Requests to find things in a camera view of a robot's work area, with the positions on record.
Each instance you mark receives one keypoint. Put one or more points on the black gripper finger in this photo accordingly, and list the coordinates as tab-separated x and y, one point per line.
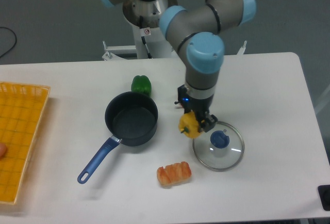
206	121

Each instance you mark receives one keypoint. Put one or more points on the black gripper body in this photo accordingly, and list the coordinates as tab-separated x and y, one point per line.
200	104

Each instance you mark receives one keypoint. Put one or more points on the dark pot blue handle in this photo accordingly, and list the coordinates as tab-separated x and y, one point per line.
131	118

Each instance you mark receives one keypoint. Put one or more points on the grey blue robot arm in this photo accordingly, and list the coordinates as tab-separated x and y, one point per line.
203	57

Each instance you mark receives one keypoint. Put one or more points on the black device at table edge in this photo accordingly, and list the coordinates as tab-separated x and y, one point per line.
324	194

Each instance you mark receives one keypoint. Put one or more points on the red bell pepper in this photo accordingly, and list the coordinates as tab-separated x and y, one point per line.
178	104

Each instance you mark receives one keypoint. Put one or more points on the peach object in basket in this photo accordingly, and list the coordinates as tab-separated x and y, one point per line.
3	150

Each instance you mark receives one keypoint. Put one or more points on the green bell pepper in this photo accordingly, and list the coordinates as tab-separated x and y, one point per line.
141	84

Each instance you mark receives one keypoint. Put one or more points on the glass lid blue knob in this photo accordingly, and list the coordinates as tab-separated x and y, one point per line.
220	149

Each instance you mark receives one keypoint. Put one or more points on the yellow plastic basket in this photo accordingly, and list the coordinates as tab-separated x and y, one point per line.
22	107

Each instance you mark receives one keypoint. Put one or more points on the orange bread loaf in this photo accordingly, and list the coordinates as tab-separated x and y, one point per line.
173	174

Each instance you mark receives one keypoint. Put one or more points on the yellow bell pepper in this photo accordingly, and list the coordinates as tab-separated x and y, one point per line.
189	126

